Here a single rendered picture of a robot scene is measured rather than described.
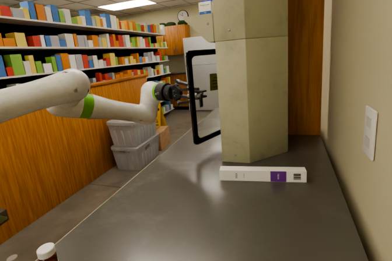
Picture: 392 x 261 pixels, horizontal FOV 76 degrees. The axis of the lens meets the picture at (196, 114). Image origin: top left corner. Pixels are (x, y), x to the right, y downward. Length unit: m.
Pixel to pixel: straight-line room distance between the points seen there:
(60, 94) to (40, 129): 1.81
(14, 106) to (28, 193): 1.93
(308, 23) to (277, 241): 0.94
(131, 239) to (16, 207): 2.14
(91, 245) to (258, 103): 0.70
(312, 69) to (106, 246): 1.08
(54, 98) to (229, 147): 0.66
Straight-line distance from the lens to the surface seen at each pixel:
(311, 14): 1.30
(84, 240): 0.76
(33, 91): 0.97
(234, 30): 0.93
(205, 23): 0.96
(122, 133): 3.22
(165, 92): 1.23
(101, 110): 1.22
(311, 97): 1.31
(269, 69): 0.99
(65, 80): 1.01
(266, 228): 0.70
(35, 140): 2.77
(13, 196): 2.73
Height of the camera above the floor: 1.37
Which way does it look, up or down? 13 degrees down
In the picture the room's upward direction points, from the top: 5 degrees counter-clockwise
